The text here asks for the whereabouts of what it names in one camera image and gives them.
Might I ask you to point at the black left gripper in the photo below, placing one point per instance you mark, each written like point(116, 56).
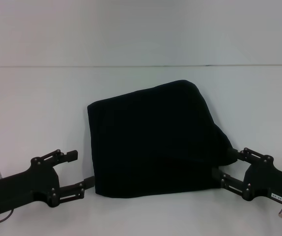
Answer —
point(25, 186)

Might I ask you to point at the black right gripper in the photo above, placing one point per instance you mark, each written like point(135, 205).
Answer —
point(273, 182)

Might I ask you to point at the black t-shirt with FREE print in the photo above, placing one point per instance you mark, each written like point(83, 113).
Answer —
point(153, 142)

